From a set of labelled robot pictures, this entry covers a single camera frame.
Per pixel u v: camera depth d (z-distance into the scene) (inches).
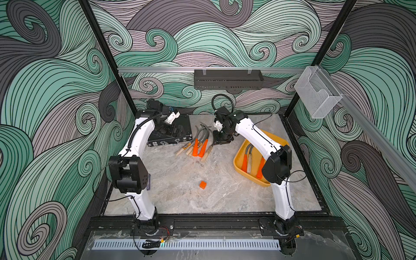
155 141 39.4
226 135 29.2
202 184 34.4
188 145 39.9
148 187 33.5
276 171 20.9
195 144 39.7
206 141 41.1
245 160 37.6
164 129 28.7
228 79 36.6
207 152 38.7
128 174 18.5
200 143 40.6
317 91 30.8
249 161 36.5
